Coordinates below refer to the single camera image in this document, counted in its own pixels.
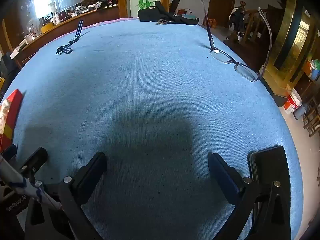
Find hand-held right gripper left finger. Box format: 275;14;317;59
25;152;108;240

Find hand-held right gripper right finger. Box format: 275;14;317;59
208;152;292;240

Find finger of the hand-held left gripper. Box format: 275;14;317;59
0;144;18;165
19;147;48;178

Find red tray with white lining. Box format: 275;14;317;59
0;89;25;153

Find white blue patterned rod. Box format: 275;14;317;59
0;155;62;210

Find black smartphone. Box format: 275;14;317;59
247;145;290;184

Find grey bucket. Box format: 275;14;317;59
294;104;307;120

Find white bucket with red label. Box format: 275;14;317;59
282;89;303;115

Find white flat box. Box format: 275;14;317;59
10;44;28;58

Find blue table cloth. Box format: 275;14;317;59
5;17;304;240

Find purple framed eyeglasses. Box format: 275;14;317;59
199;0;273;83

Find yellow round container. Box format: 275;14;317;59
40;22;54;34

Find wooden counter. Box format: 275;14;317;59
10;4;119;65

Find gold pillar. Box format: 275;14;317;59
262;0;316;98

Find wooden stair railing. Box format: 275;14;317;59
225;1;268;46

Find wooden door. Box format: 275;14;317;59
207;0;238;21

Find striped strap wristwatch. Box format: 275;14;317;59
55;19;84;55

